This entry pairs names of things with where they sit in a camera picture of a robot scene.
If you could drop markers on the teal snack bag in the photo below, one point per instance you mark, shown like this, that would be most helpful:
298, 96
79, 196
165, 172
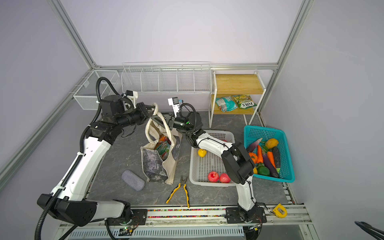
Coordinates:
226, 104
163, 150

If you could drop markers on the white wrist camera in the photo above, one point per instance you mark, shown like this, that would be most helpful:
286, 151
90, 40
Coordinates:
175, 103
133, 96

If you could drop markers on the orange snack bag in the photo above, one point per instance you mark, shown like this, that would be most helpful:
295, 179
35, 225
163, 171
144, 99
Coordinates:
164, 139

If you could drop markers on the teal snack bag lower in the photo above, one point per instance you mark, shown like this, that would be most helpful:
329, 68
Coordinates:
226, 104

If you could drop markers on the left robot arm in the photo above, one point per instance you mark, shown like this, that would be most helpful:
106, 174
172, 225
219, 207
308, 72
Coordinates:
67, 201

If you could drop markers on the white mesh wall box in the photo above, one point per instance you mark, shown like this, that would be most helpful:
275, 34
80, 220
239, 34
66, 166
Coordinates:
86, 96

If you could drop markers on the red apple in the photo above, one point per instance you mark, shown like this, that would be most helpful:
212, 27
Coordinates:
213, 177
224, 178

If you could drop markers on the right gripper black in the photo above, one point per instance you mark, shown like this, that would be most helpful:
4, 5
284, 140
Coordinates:
172, 122

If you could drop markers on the red apple front left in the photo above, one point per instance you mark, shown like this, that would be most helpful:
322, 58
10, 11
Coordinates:
213, 177

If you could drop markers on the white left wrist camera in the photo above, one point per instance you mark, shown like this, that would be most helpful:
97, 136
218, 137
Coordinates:
133, 96

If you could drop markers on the small orange pumpkin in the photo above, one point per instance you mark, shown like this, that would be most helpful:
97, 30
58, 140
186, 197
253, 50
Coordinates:
254, 157

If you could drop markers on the black tripod leg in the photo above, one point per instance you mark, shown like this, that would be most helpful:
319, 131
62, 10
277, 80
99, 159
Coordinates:
374, 232

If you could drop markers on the red apple front right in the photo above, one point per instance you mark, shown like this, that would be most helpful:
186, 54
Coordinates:
224, 178

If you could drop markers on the white plastic fruit basket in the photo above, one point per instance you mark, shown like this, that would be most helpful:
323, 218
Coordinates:
201, 167

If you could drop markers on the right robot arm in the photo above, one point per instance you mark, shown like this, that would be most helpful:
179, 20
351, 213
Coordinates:
237, 162

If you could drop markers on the teal plastic vegetable basket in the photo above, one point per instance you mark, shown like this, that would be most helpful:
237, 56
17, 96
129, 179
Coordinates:
253, 133

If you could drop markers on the orange carrot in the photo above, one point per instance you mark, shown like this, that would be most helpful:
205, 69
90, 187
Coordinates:
271, 158

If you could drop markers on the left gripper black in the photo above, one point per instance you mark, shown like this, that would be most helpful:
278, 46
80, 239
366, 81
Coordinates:
143, 108

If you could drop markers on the dark green cucumber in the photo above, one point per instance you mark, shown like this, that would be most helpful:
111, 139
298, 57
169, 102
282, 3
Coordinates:
277, 158

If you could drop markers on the white wooden two-tier shelf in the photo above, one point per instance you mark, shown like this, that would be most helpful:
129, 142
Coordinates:
225, 85

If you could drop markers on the yellow tape measure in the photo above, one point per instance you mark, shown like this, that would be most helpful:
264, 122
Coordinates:
280, 211

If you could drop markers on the yellow bell pepper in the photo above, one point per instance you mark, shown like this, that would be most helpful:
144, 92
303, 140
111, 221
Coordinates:
271, 143

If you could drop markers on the green snack bag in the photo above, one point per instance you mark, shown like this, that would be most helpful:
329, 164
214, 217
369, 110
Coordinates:
244, 101

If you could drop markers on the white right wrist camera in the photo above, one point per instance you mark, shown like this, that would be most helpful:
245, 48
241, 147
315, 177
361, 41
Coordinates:
175, 103

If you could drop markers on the green bell pepper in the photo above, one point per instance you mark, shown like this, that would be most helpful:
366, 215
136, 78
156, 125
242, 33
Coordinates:
263, 170

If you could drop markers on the purple eggplant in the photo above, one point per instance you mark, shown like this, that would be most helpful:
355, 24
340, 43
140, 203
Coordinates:
272, 169

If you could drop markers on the white wire wall basket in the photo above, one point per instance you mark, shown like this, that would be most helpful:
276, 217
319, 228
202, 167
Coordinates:
167, 77

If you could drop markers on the cream canvas tote bag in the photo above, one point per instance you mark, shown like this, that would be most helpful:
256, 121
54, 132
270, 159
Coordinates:
154, 168

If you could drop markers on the teal snack bag top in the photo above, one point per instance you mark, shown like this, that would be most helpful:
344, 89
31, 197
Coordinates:
163, 150

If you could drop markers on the grey fabric glasses case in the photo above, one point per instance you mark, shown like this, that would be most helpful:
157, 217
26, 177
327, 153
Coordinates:
133, 180

